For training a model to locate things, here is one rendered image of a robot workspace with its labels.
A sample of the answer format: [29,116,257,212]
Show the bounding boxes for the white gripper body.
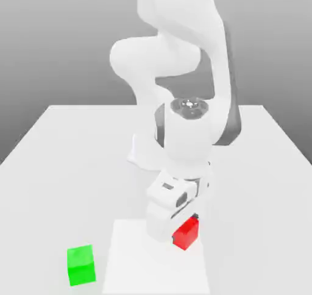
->
[145,197,197,244]

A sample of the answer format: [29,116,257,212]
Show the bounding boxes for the small red cube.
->
[172,216,200,251]

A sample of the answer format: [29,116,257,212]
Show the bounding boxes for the small green cube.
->
[67,244,97,286]

